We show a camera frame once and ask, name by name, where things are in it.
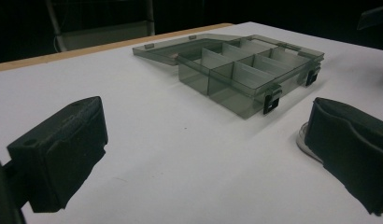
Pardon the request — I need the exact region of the clear round tape roll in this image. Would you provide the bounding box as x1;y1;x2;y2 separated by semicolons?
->
295;121;324;164

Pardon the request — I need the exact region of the metal stand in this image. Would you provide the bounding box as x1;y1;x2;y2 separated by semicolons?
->
44;0;156;53

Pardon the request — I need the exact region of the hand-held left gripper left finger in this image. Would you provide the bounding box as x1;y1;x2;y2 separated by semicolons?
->
6;95;109;214

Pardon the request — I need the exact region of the smoky transparent compartment storage box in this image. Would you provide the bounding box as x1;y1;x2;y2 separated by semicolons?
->
132;33;325;120

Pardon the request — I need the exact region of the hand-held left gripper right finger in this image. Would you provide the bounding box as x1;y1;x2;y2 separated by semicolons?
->
304;97;383;217

